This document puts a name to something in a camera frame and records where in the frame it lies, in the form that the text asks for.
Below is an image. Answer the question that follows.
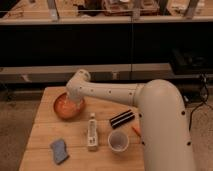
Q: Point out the translucent yellowish pusher gripper finger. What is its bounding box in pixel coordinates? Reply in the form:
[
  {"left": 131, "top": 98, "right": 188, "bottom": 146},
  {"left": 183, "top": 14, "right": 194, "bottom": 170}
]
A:
[{"left": 66, "top": 100, "right": 80, "bottom": 109}]

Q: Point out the orange ceramic bowl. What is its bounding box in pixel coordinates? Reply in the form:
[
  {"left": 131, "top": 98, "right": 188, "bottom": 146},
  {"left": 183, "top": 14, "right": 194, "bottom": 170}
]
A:
[{"left": 53, "top": 93, "right": 85, "bottom": 120}]

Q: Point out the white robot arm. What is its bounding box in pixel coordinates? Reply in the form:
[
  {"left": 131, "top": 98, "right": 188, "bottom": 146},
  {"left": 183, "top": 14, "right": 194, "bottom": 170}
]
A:
[{"left": 66, "top": 69, "right": 197, "bottom": 171}]

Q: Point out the white plastic bottle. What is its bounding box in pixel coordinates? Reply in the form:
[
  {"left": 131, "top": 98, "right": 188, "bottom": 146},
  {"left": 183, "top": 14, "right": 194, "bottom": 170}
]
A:
[{"left": 87, "top": 113, "right": 98, "bottom": 151}]

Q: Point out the black striped block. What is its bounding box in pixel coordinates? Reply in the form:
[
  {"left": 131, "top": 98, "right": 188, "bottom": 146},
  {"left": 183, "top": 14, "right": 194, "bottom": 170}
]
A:
[{"left": 109, "top": 110, "right": 135, "bottom": 129}]

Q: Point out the orange carrot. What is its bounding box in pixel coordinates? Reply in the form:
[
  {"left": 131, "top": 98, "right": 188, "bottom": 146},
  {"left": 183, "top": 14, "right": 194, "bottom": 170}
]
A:
[{"left": 131, "top": 125, "right": 141, "bottom": 137}]

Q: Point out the black box on right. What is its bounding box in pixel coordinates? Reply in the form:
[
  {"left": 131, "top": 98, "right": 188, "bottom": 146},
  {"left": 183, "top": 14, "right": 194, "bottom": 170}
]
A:
[{"left": 170, "top": 49, "right": 213, "bottom": 75}]

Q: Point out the metal frame rail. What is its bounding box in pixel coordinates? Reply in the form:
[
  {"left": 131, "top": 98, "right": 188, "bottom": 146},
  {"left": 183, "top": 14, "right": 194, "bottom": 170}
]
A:
[{"left": 0, "top": 63, "right": 213, "bottom": 84}]

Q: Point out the black power cable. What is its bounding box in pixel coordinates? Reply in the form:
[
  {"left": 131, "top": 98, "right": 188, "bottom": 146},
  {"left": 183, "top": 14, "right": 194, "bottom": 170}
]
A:
[{"left": 188, "top": 74, "right": 211, "bottom": 131}]

